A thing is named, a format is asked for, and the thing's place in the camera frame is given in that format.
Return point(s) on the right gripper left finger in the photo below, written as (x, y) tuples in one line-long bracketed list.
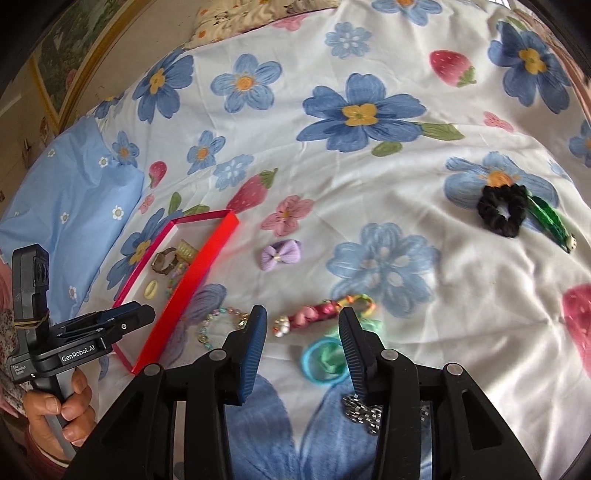
[(135, 437)]

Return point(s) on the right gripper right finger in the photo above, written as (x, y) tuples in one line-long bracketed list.
[(470, 439)]

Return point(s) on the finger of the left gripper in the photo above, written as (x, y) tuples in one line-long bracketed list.
[(112, 333), (91, 321)]

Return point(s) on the gold wrist watch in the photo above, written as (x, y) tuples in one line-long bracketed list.
[(165, 261)]

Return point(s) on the pink braided keychain charm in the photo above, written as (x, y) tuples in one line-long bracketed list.
[(327, 310)]

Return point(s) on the yellow claw hair clip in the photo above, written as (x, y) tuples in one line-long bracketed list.
[(186, 252)]

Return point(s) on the red jewelry box tray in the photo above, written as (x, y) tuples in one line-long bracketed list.
[(170, 294)]

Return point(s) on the left hand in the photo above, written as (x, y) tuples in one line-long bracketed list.
[(76, 411)]

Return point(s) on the floral patterned sleeve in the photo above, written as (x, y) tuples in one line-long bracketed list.
[(11, 395)]

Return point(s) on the light blue pillow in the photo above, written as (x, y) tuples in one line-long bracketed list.
[(74, 203)]

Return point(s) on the purple bow hair clip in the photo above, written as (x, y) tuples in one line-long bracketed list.
[(282, 252)]

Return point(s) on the black scrunchie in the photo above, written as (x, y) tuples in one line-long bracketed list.
[(503, 209)]

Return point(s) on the green hair clip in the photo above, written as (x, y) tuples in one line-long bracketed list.
[(551, 223)]

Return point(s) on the floral white bed sheet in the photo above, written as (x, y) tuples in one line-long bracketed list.
[(368, 135)]

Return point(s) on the framed wall picture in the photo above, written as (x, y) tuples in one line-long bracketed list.
[(71, 52)]

